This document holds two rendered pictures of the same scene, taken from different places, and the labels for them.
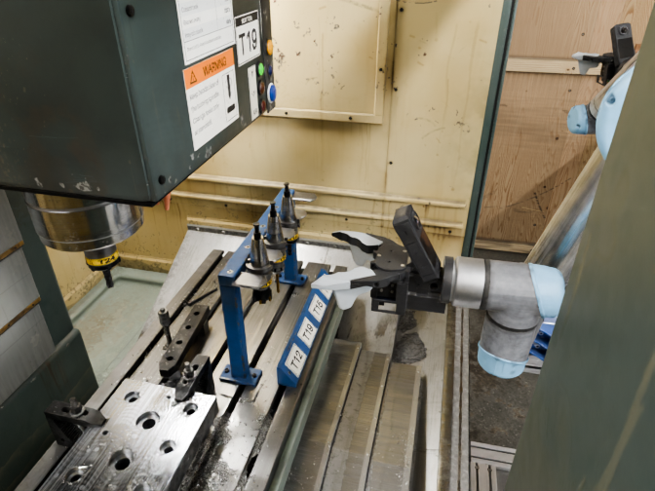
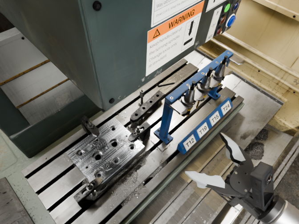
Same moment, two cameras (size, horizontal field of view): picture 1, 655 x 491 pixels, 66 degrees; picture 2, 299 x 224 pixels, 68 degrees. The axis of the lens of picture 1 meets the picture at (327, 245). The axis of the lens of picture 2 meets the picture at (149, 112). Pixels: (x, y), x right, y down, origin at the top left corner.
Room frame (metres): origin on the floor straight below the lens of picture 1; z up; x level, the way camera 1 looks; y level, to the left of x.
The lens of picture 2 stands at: (0.37, 0.01, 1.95)
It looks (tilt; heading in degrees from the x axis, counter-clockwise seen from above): 55 degrees down; 28
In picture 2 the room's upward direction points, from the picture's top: 4 degrees clockwise
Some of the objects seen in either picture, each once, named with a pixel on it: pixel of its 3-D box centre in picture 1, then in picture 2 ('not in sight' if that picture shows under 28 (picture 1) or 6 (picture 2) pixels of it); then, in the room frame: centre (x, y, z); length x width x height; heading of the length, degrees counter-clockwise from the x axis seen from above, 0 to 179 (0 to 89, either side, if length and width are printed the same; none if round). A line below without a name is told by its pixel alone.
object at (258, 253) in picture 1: (258, 249); (190, 93); (0.97, 0.16, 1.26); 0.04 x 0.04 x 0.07
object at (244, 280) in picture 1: (251, 281); (179, 107); (0.91, 0.17, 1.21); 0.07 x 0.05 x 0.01; 76
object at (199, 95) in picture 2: (267, 254); (196, 94); (1.02, 0.14, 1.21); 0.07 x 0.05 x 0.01; 76
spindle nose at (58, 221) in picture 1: (84, 193); not in sight; (0.70, 0.38, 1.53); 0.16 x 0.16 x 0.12
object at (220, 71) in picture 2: (288, 207); (221, 68); (1.18, 0.11, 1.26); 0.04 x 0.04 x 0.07
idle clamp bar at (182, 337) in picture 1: (185, 343); (147, 108); (1.02, 0.38, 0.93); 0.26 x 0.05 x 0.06; 171
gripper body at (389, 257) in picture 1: (409, 279); (248, 192); (0.63, -0.13, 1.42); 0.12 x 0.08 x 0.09; 78
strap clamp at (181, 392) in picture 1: (193, 384); (139, 134); (0.83, 0.31, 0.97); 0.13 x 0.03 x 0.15; 166
